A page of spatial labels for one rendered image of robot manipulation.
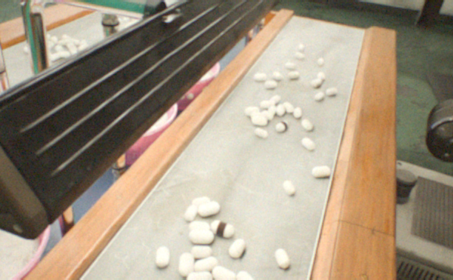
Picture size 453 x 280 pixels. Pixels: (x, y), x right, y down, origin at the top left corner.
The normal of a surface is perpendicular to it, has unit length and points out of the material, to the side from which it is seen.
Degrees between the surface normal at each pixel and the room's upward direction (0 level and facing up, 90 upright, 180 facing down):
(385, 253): 0
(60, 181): 58
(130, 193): 0
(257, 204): 0
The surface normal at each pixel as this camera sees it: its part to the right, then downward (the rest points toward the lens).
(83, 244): 0.09, -0.83
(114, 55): 0.84, -0.22
